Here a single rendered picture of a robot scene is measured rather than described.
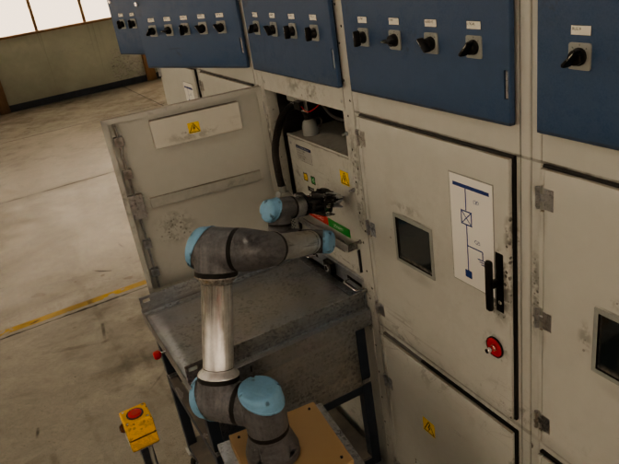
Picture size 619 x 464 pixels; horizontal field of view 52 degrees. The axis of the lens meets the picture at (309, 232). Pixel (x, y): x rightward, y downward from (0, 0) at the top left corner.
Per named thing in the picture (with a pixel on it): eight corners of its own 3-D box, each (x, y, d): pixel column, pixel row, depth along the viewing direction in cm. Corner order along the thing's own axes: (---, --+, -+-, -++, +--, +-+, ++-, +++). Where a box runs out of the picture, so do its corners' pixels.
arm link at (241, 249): (268, 230, 157) (337, 223, 202) (229, 228, 161) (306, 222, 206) (268, 276, 158) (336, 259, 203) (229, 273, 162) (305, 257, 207)
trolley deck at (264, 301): (195, 403, 202) (192, 388, 199) (144, 321, 253) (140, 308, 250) (371, 324, 228) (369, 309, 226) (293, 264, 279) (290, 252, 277)
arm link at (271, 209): (258, 224, 204) (257, 198, 203) (284, 219, 211) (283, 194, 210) (274, 226, 198) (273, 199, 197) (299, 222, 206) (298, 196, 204)
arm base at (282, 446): (306, 462, 172) (301, 435, 167) (252, 480, 169) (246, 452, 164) (292, 426, 185) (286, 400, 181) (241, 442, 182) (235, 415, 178)
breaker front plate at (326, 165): (366, 284, 230) (350, 161, 210) (302, 242, 270) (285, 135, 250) (368, 284, 230) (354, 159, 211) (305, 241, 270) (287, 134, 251)
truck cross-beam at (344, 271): (370, 298, 229) (368, 284, 227) (300, 250, 274) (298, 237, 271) (382, 294, 231) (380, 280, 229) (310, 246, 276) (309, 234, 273)
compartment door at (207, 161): (147, 288, 268) (99, 118, 237) (287, 247, 285) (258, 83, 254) (150, 295, 262) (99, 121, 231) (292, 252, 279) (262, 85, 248)
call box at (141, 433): (133, 454, 183) (123, 427, 179) (126, 438, 190) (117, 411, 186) (159, 442, 186) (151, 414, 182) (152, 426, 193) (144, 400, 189)
